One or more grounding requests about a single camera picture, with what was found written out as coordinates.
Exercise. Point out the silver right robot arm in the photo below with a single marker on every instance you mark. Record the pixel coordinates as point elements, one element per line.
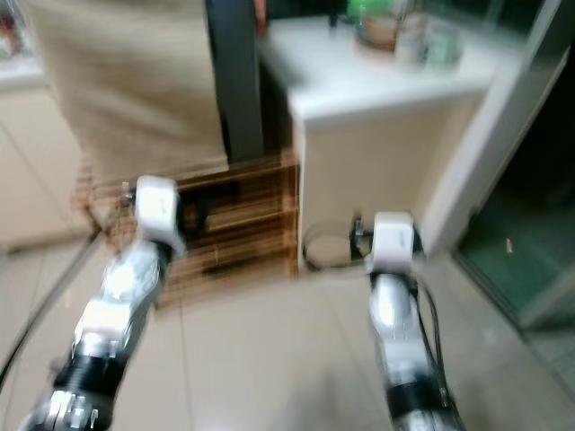
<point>391,314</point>

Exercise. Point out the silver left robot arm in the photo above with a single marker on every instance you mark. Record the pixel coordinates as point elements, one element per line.
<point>121,287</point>

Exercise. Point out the round grey floor bowl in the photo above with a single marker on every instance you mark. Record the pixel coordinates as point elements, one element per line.
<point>316,254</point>

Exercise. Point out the brown wooden slatted rack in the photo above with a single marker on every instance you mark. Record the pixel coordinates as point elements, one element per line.
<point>252,233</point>

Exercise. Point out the white counter cabinet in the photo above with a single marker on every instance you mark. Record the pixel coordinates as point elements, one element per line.
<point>377,162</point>

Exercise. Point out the beige burlap cloth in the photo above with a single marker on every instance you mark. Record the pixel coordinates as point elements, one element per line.
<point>135,81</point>

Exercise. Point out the white framed glass door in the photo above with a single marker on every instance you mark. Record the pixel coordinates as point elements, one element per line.
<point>485,153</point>

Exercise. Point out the cream base cabinet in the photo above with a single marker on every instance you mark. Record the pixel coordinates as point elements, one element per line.
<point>36,171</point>

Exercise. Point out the white jar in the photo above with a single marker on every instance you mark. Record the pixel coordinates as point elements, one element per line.
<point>411,40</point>

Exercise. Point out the brown bowl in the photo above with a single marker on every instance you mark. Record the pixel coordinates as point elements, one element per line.
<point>377,34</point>

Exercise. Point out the pale green jar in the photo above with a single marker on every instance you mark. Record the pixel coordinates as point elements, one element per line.
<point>444,48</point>

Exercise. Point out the green plastic item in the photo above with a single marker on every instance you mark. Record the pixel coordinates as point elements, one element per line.
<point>368,8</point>

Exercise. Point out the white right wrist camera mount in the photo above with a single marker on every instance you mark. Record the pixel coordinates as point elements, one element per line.
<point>393,241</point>

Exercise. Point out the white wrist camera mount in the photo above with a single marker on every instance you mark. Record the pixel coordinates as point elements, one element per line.
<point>157,206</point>
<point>393,241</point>

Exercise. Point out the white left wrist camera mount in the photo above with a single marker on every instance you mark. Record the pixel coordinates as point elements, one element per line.
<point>157,206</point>

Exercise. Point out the dark grey upright post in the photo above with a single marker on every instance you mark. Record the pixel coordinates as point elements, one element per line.
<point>234,81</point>

